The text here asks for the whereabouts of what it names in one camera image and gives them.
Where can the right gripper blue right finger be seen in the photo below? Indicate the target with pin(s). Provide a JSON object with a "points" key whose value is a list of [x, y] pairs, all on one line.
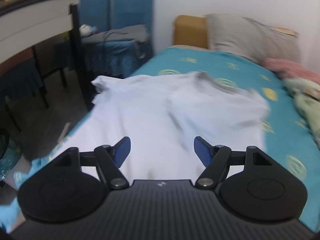
{"points": [[215, 159]]}

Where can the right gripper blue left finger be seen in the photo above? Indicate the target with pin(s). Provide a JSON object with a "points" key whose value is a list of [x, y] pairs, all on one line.
{"points": [[109, 160]]}

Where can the white t-shirt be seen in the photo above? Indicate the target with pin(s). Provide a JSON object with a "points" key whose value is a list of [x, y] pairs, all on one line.
{"points": [[162, 115]]}

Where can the teal smiley bed sheet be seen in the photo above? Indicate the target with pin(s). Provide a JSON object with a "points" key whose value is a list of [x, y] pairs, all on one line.
{"points": [[287, 136]]}

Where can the green cartoon fleece blanket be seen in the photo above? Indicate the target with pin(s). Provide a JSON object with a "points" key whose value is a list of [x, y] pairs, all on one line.
{"points": [[305, 94]]}

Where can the pink fluffy blanket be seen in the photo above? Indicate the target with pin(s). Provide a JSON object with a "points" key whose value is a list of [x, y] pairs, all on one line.
{"points": [[285, 69]]}

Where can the grey pillow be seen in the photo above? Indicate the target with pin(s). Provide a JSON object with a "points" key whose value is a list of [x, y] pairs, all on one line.
{"points": [[250, 39]]}

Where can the grey cloth on chair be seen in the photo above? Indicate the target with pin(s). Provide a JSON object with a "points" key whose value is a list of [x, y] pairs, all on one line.
{"points": [[137, 33]]}

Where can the mustard yellow headboard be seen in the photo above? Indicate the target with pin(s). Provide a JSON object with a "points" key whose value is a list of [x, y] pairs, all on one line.
{"points": [[190, 31]]}

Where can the small plush toy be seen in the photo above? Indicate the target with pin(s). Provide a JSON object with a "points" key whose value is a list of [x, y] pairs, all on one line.
{"points": [[87, 30]]}

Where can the blue chair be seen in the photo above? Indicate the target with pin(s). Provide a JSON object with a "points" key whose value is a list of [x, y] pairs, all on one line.
{"points": [[116, 58]]}

